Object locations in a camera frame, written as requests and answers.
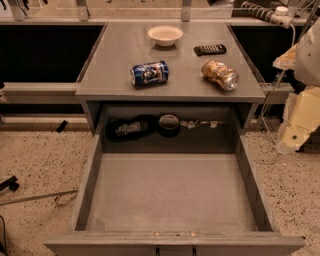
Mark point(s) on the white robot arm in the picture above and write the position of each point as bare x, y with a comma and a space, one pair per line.
304, 58

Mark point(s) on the open grey top drawer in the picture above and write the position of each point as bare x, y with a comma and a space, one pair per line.
196, 194

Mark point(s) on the white corrugated hose fixture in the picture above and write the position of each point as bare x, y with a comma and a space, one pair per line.
279, 16

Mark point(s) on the blue pepsi can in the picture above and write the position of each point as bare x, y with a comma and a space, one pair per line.
148, 74

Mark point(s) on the small black block on floor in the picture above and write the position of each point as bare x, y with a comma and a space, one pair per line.
61, 126

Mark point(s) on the black remote control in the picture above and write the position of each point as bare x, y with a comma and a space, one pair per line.
217, 49

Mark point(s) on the black tape roll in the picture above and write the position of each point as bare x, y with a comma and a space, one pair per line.
169, 125

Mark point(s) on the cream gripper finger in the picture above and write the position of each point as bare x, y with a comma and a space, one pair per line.
301, 118

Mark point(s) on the white bowl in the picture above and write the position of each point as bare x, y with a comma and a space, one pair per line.
165, 36

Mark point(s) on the crumpled white paper strip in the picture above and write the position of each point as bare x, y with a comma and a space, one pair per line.
190, 124

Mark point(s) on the thin metal rod on floor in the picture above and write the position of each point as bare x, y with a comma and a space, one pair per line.
38, 197

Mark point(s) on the black bracket on floor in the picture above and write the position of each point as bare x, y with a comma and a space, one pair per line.
10, 183

